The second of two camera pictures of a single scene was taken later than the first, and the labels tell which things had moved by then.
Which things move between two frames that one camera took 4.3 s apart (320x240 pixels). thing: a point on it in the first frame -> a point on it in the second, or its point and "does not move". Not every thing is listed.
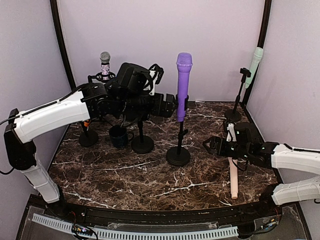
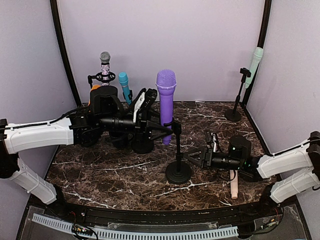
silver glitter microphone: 105,58 does not move
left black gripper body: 157,109 -> 140,131
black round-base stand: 142,144 does not move
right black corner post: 261,40 does not move
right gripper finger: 212,152 -> 197,160
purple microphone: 184,61 -> 166,83
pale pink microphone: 234,177 does not move
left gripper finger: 174,102 -> 152,124
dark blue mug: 120,137 does not move
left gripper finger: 175,109 -> 156,135
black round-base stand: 180,156 -> 178,172
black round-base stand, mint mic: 235,115 does not move
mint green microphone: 257,57 does not move
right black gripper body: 229,152 -> 209,153
